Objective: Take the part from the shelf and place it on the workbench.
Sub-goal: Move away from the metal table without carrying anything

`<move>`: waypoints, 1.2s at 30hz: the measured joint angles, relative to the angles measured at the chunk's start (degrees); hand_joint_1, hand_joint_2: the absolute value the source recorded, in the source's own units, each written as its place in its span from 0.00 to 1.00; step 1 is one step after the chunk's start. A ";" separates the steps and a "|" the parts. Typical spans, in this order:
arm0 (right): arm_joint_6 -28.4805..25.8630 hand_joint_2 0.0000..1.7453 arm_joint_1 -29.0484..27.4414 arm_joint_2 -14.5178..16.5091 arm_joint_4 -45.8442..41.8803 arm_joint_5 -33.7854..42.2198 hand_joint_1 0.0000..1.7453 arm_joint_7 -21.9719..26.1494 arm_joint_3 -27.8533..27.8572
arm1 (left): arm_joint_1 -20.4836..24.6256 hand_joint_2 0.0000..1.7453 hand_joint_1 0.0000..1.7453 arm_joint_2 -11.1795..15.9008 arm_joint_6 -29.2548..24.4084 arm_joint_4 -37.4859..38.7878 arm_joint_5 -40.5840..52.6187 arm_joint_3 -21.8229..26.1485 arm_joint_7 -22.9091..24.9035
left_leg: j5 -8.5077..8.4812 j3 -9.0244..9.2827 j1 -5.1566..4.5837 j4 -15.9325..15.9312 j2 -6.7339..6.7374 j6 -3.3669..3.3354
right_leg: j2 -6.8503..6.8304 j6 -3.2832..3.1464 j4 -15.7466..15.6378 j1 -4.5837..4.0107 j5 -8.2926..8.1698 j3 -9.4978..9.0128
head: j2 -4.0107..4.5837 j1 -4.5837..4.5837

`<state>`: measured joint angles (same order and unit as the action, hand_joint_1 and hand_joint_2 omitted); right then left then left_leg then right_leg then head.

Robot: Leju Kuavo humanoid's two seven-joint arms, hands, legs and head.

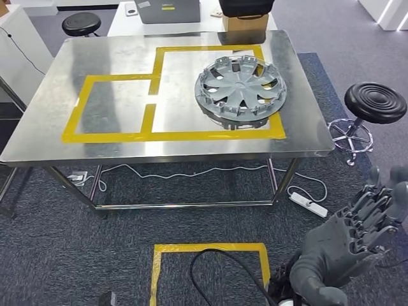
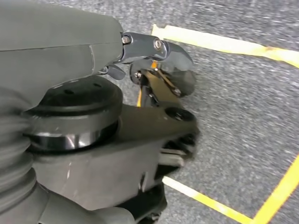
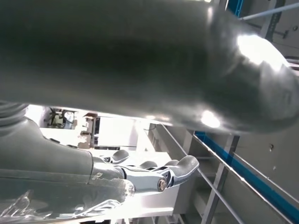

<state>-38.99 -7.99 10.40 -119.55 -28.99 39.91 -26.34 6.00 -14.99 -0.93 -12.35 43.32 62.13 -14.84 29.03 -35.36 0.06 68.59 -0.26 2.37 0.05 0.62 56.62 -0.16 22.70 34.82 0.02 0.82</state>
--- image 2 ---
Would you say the yellow floor tape square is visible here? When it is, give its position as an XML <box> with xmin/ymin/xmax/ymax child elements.
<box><xmin>136</xmin><ymin>23</ymin><xmax>299</xmax><ymax>224</ymax></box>

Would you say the black round robot joint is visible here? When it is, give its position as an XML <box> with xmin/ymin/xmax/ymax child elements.
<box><xmin>22</xmin><ymin>75</ymin><xmax>124</xmax><ymax>153</ymax></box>

